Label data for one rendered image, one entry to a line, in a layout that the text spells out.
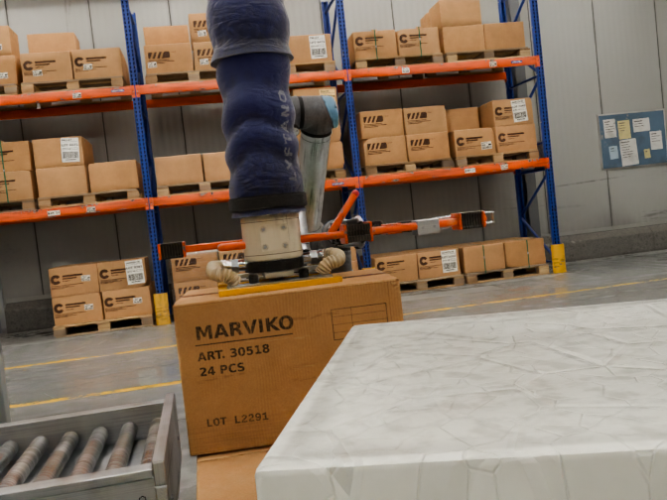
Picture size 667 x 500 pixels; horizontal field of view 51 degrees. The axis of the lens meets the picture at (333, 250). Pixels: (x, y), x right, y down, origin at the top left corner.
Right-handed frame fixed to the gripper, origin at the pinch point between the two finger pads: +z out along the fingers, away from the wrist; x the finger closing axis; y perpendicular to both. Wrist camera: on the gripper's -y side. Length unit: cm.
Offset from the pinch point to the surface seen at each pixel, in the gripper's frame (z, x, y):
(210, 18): 5, 64, 38
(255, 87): 10, 43, 28
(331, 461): 172, -6, 43
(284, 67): 7, 48, 19
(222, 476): 36, -53, 49
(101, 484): 37, -50, 76
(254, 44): 12, 54, 27
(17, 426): -28, -48, 110
